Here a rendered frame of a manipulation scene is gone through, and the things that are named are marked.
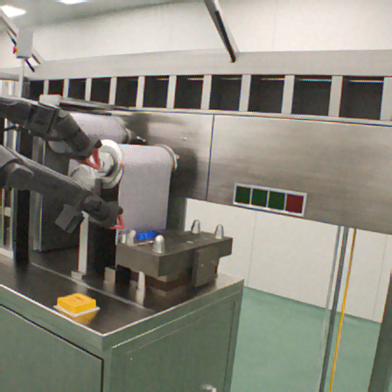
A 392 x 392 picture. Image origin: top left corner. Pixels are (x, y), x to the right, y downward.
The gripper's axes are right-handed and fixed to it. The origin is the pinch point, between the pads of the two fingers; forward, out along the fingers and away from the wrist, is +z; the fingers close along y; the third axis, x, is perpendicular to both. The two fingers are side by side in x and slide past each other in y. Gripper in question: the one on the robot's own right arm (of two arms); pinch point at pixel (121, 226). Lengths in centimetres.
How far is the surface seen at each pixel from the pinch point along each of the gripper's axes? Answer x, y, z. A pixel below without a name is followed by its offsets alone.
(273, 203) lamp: 24.1, 35.1, 20.8
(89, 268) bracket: -15.0, -7.8, 3.0
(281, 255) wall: 78, -55, 260
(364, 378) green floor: -6, 50, 202
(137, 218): 5.1, 0.2, 5.1
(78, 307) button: -27.1, 13.5, -16.4
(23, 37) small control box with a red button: 53, -58, -32
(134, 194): 10.4, 0.3, -0.8
